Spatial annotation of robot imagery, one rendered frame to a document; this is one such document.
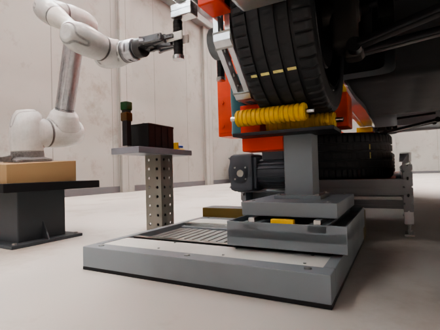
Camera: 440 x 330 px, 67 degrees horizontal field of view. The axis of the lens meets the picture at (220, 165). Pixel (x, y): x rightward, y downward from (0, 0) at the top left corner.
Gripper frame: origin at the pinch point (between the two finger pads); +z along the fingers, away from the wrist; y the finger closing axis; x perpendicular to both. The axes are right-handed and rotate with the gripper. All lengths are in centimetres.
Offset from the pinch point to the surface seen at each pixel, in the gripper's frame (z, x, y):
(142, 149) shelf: -30, -40, -13
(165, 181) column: -33, -55, -34
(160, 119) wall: -391, 73, -487
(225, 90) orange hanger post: -11, -6, -60
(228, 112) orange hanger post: -10, -18, -59
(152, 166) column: -38, -47, -30
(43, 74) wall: -401, 107, -216
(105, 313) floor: 9, -83, 46
